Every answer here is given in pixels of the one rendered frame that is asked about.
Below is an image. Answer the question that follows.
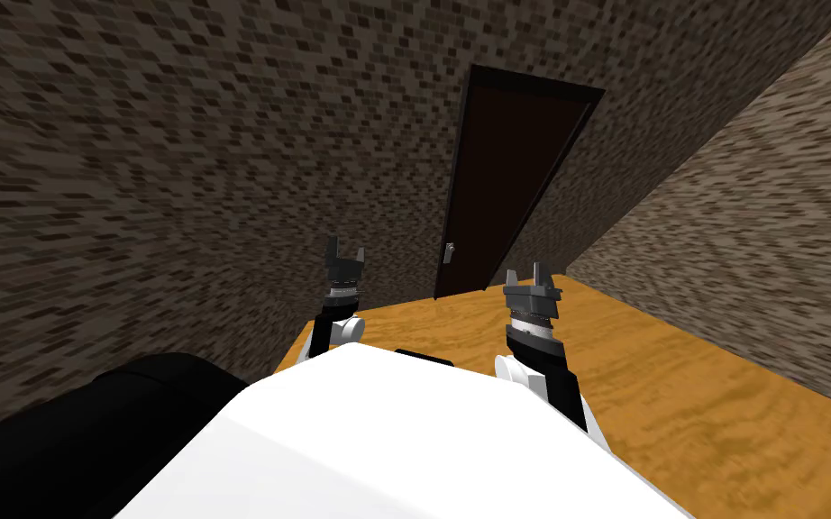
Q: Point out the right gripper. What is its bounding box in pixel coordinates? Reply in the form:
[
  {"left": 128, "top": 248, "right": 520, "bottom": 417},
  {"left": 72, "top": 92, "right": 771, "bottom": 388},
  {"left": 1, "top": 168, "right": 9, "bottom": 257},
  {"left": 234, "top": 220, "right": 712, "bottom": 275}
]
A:
[{"left": 502, "top": 262, "right": 564, "bottom": 321}]

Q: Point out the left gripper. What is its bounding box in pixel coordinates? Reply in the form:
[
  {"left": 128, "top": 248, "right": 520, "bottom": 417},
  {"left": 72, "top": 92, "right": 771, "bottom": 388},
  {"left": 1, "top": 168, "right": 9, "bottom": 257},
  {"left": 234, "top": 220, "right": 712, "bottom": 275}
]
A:
[{"left": 324, "top": 236, "right": 367, "bottom": 290}]

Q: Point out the dark brown door leaf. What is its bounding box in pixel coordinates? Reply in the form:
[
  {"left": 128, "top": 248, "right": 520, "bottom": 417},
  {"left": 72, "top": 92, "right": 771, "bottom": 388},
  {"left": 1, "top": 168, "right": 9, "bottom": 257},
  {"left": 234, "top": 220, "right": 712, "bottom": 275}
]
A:
[{"left": 434, "top": 80, "right": 595, "bottom": 300}]

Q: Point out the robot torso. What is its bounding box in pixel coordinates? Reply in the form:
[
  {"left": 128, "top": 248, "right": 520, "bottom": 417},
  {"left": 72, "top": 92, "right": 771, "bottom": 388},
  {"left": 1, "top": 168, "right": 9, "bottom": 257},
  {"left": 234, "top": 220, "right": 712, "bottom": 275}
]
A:
[{"left": 111, "top": 341, "right": 692, "bottom": 519}]

